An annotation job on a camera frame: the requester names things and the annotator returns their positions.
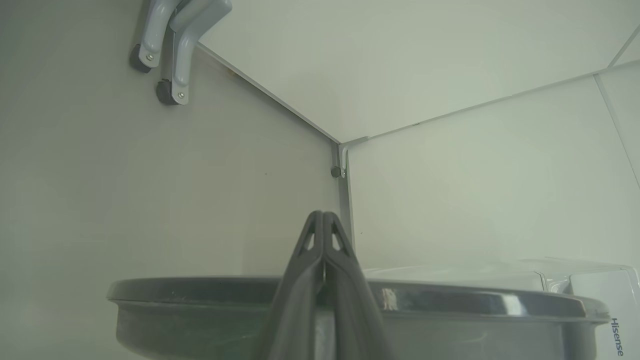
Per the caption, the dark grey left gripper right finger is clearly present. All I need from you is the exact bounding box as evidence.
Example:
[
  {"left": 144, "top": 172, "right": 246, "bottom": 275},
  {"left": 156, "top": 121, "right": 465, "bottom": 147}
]
[{"left": 322, "top": 211, "right": 397, "bottom": 360}]

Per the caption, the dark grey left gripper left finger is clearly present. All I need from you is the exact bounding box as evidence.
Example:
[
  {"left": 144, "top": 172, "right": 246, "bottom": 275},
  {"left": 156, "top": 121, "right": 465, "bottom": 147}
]
[{"left": 259, "top": 210, "right": 327, "bottom": 360}]

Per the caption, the dark round washing machine door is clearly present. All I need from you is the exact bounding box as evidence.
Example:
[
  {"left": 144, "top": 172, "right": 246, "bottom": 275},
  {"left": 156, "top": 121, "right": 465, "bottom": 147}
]
[{"left": 106, "top": 257, "right": 614, "bottom": 360}]

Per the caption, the white front-load washing machine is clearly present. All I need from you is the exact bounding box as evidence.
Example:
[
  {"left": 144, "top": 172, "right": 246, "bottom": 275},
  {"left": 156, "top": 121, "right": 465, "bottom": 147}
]
[{"left": 545, "top": 260, "right": 640, "bottom": 360}]

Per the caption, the white partition panel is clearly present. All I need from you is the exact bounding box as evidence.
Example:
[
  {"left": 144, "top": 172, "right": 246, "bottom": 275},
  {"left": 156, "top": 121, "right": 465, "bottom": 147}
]
[
  {"left": 197, "top": 0, "right": 640, "bottom": 145},
  {"left": 338, "top": 60, "right": 640, "bottom": 281}
]

